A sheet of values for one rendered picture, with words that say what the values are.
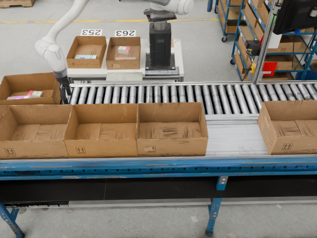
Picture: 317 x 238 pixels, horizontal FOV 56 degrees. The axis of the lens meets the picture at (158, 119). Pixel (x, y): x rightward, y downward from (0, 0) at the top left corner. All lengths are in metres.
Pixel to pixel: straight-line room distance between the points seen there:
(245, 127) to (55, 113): 1.19
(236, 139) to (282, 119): 0.36
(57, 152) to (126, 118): 0.47
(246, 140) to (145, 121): 0.63
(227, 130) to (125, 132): 0.64
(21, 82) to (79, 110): 0.76
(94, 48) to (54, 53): 0.99
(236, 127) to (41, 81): 1.50
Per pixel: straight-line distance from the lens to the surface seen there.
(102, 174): 1.82
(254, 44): 2.41
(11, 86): 2.59
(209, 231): 2.47
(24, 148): 1.81
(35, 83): 2.52
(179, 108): 1.86
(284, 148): 1.84
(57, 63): 2.03
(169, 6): 2.18
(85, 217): 2.61
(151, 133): 1.86
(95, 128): 1.93
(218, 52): 4.32
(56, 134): 1.96
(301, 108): 2.08
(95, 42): 2.99
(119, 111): 1.87
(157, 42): 2.51
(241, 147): 1.86
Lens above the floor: 2.26
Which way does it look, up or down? 44 degrees down
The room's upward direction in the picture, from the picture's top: straight up
